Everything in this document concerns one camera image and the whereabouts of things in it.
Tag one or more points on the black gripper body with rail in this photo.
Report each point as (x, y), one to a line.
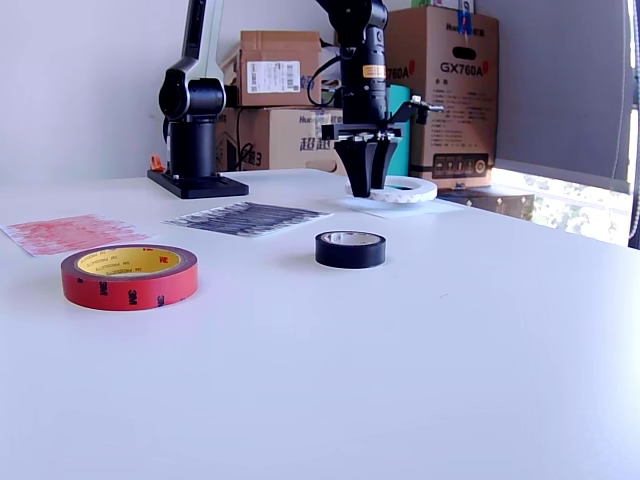
(365, 110)

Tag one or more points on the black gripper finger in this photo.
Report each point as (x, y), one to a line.
(359, 170)
(382, 160)

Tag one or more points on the white tape roll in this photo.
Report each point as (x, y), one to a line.
(415, 192)

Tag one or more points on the black tape roll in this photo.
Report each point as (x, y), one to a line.
(345, 257)

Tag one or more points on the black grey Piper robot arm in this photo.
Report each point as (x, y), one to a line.
(192, 145)

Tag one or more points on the red 3M tape roll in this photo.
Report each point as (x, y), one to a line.
(122, 295)

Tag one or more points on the teal box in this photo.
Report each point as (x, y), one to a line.
(406, 150)

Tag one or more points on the plain white paper sheet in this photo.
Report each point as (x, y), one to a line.
(400, 210)

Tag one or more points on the white plastic bag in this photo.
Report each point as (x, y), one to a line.
(330, 70)

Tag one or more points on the cardboard box blue print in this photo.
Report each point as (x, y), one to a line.
(280, 145)

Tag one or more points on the large GX760A cardboard box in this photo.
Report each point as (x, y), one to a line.
(465, 125)

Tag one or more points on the small cardboard box shipping label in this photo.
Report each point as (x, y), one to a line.
(280, 47)

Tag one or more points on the black scribbled paper sheet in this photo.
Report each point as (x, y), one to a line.
(240, 220)

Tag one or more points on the green white small box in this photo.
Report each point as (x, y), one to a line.
(440, 3)

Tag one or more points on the grey roller blind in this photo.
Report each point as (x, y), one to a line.
(555, 75)

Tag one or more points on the orange clamp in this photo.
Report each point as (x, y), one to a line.
(156, 162)

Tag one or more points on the red scribbled paper sheet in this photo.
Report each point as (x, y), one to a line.
(67, 232)

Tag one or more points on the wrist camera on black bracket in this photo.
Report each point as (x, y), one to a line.
(422, 107)

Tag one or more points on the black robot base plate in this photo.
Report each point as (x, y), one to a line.
(205, 186)

